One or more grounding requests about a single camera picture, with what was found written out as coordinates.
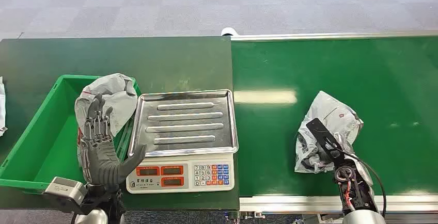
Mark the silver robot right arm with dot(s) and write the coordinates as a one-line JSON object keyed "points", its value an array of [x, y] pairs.
{"points": [[356, 191]]}

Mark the green conveyor belt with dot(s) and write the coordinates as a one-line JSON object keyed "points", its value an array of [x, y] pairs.
{"points": [[342, 72]]}

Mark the white conveyor roller end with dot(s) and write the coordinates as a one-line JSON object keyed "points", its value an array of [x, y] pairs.
{"points": [[228, 31]]}

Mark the steel scale weighing tray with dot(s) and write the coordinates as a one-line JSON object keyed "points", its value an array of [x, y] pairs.
{"points": [[186, 123]]}

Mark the large grey plastic mailer package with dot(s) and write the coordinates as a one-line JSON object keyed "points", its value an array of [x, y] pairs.
{"points": [[119, 96]]}

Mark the grey printed mailer package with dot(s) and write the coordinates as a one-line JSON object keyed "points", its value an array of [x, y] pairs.
{"points": [[337, 113]]}

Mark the aluminium conveyor frame rail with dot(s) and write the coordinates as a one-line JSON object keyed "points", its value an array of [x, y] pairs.
{"points": [[342, 35], [291, 203]]}

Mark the green plastic bin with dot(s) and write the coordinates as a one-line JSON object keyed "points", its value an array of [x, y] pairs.
{"points": [[48, 147]]}

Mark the white electronic scale body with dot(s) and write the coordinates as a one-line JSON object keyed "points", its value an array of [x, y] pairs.
{"points": [[184, 178]]}

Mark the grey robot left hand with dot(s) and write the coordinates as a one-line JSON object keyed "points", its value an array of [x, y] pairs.
{"points": [[101, 162]]}

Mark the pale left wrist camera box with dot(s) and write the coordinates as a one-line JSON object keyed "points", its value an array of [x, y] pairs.
{"points": [[65, 190]]}

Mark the white plastic bag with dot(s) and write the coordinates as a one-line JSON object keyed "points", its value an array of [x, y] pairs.
{"points": [[2, 113]]}

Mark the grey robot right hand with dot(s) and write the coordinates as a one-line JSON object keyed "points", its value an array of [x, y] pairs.
{"points": [[345, 144]]}

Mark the metal conveyor mounting bracket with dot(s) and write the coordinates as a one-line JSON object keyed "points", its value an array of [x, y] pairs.
{"points": [[248, 215]]}

